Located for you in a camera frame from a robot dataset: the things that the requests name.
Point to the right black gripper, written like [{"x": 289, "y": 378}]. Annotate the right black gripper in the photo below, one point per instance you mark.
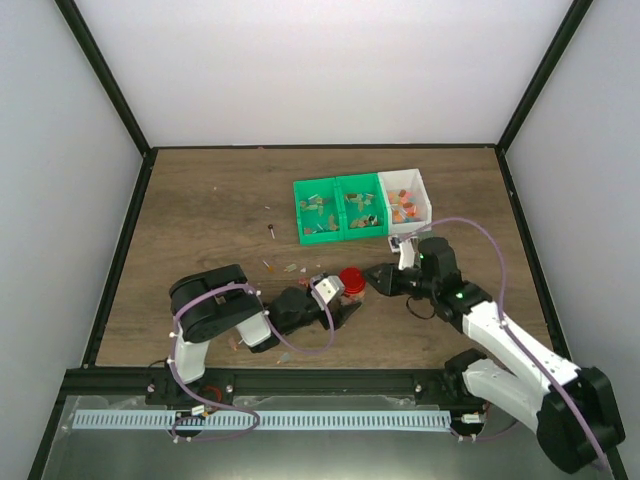
[{"x": 387, "y": 283}]

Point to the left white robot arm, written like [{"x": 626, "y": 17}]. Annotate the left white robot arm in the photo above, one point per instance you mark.
[{"x": 209, "y": 304}]

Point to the green double candy bin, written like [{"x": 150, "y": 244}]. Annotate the green double candy bin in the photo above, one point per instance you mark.
[{"x": 342, "y": 208}]

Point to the white candy bin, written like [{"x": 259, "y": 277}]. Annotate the white candy bin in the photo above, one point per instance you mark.
[{"x": 406, "y": 199}]

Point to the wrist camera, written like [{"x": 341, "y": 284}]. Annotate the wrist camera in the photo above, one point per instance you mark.
[
  {"x": 405, "y": 249},
  {"x": 326, "y": 288}
]

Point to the spilled small orange lollipop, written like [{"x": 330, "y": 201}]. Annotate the spilled small orange lollipop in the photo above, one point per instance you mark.
[{"x": 268, "y": 266}]

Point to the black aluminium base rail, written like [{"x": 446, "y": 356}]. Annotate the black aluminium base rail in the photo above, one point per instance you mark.
[{"x": 320, "y": 382}]

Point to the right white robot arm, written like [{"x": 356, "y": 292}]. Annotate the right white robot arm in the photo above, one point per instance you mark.
[{"x": 571, "y": 410}]

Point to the clear plastic jar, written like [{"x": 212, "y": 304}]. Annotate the clear plastic jar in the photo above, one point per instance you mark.
[{"x": 352, "y": 298}]

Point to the red jar lid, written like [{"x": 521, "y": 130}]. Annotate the red jar lid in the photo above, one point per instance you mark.
[{"x": 353, "y": 280}]

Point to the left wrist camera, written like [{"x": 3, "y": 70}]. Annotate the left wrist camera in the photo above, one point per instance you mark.
[{"x": 326, "y": 288}]

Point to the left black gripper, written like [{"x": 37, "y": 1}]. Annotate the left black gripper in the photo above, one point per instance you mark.
[{"x": 341, "y": 315}]

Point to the light blue slotted strip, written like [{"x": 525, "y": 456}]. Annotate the light blue slotted strip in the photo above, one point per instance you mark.
[{"x": 412, "y": 421}]

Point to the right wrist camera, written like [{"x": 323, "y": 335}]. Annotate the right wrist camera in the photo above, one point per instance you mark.
[{"x": 405, "y": 249}]

